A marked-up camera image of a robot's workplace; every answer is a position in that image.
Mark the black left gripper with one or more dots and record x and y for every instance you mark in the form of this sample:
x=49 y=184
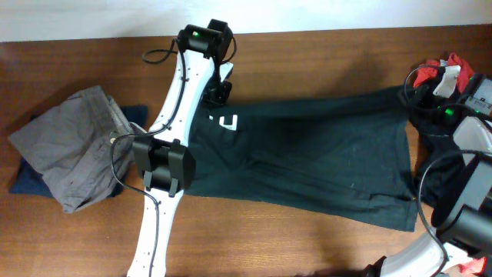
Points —
x=220 y=97

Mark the dark green Nike t-shirt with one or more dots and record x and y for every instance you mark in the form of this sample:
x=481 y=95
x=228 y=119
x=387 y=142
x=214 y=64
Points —
x=338 y=156

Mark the red garment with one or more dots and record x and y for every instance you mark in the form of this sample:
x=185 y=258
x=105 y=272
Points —
x=466 y=72

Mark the black garment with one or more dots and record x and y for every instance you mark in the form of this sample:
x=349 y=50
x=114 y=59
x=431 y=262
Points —
x=441 y=176

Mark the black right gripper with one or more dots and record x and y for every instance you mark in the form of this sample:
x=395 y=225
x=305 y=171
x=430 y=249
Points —
x=424 y=93

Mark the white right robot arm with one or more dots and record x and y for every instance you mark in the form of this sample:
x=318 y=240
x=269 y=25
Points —
x=454 y=184

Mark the navy blue folded garment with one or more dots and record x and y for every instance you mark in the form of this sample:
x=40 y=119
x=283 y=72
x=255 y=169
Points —
x=30 y=182

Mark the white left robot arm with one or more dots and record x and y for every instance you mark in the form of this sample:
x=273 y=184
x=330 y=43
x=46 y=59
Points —
x=161 y=153

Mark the grey folded shorts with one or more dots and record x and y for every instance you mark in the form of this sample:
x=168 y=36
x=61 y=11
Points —
x=70 y=145

